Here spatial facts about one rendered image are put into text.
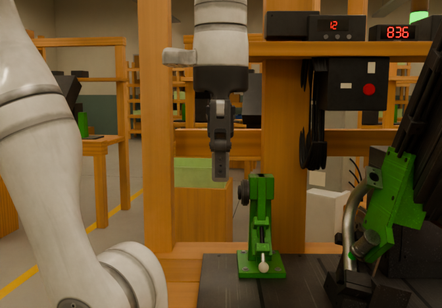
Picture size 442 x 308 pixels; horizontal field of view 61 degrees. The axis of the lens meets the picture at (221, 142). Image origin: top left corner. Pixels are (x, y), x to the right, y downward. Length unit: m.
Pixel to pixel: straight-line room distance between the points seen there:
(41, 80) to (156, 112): 0.78
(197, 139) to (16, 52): 0.88
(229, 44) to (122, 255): 0.28
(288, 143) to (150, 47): 0.52
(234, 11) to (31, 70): 0.24
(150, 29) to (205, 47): 0.73
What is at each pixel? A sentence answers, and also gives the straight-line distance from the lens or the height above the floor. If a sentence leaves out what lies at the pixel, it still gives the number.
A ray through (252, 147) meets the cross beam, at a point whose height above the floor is 1.22.
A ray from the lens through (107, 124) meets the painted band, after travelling 12.15.
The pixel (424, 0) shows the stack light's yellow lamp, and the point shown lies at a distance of 1.37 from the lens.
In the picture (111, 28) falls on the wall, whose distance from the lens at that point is 12.14.
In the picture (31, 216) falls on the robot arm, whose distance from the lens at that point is 0.43.
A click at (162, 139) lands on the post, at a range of 1.20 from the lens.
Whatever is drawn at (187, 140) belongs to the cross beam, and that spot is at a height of 1.24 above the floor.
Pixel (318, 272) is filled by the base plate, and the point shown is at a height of 0.90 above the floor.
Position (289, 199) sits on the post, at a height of 1.06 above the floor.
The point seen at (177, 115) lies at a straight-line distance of 10.63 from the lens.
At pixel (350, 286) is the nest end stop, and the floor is 0.97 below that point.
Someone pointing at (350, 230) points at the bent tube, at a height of 1.06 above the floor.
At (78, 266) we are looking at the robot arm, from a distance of 0.41.
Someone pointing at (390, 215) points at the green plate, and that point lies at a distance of 0.92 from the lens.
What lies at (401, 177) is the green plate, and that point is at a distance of 0.92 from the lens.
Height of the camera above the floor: 1.41
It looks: 8 degrees down
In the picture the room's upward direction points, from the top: straight up
